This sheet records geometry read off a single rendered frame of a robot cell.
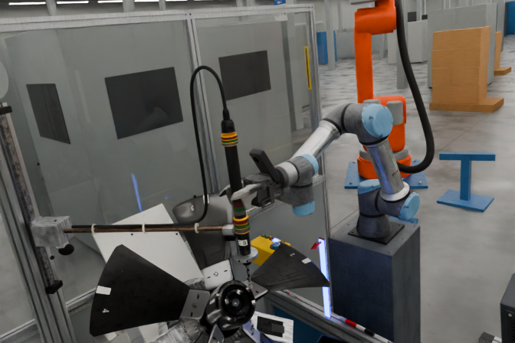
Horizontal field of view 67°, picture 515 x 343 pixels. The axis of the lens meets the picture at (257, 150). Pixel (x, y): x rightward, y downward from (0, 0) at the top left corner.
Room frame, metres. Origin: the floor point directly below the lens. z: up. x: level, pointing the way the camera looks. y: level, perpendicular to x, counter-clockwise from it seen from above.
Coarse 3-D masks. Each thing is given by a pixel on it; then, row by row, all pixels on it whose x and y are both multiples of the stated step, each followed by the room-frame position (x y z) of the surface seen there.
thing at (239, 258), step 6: (222, 228) 1.01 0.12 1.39; (228, 228) 1.00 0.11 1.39; (228, 234) 1.00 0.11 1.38; (234, 234) 1.01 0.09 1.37; (228, 240) 1.00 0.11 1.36; (234, 240) 1.00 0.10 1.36; (234, 246) 1.00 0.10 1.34; (234, 252) 1.00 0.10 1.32; (252, 252) 1.01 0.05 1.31; (240, 258) 0.98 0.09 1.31; (246, 258) 0.98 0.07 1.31; (252, 258) 0.98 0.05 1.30
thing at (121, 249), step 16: (112, 256) 0.89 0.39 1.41; (128, 256) 0.90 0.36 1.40; (112, 272) 0.87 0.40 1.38; (128, 272) 0.88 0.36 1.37; (144, 272) 0.89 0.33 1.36; (160, 272) 0.90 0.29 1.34; (112, 288) 0.86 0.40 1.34; (128, 288) 0.87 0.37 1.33; (144, 288) 0.88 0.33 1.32; (160, 288) 0.89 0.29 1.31; (176, 288) 0.90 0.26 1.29; (96, 304) 0.84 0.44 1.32; (112, 304) 0.85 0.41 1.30; (128, 304) 0.86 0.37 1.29; (144, 304) 0.87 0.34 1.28; (160, 304) 0.89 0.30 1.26; (176, 304) 0.90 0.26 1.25; (96, 320) 0.83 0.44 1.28; (112, 320) 0.84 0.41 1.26; (128, 320) 0.86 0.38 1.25; (144, 320) 0.87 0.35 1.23; (160, 320) 0.89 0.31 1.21
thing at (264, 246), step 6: (252, 240) 1.51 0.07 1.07; (258, 240) 1.50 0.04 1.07; (264, 240) 1.49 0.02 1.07; (270, 240) 1.49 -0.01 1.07; (252, 246) 1.47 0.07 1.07; (258, 246) 1.46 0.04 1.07; (264, 246) 1.45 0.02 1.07; (270, 246) 1.44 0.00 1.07; (258, 252) 1.45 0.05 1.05; (264, 252) 1.42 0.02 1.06; (270, 252) 1.40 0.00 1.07; (258, 258) 1.45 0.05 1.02; (264, 258) 1.42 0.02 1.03; (258, 264) 1.45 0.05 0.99
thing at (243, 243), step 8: (224, 112) 1.00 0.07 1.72; (224, 120) 1.00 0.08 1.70; (232, 120) 1.01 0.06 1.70; (224, 128) 1.00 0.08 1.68; (232, 128) 1.00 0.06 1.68; (248, 232) 1.01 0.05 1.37; (240, 240) 1.00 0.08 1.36; (248, 240) 1.00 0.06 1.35; (240, 248) 1.00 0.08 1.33; (248, 248) 1.00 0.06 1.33; (248, 264) 1.00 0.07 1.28
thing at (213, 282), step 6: (216, 264) 1.02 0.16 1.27; (222, 264) 1.02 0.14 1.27; (228, 264) 1.01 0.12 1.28; (204, 270) 1.03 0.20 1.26; (210, 270) 1.02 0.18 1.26; (216, 270) 1.01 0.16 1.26; (222, 270) 1.00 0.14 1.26; (228, 270) 1.00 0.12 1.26; (204, 276) 1.01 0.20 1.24; (216, 276) 1.00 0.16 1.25; (222, 276) 0.99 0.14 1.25; (228, 276) 0.99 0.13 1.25; (210, 282) 1.00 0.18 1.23; (216, 282) 0.99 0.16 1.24; (222, 282) 0.98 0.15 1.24; (210, 288) 0.98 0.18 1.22
